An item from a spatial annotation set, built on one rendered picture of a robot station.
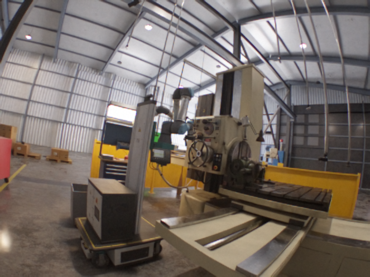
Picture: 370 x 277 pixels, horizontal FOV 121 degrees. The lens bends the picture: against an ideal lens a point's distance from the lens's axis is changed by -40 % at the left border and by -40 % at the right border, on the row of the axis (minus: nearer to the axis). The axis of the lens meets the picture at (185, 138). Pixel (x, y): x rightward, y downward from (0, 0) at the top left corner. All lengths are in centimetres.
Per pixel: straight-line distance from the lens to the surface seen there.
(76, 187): 288
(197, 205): 276
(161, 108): 242
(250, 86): 321
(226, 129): 245
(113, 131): 378
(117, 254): 182
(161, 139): 175
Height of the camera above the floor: 129
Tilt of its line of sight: 4 degrees up
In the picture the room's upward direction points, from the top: 8 degrees clockwise
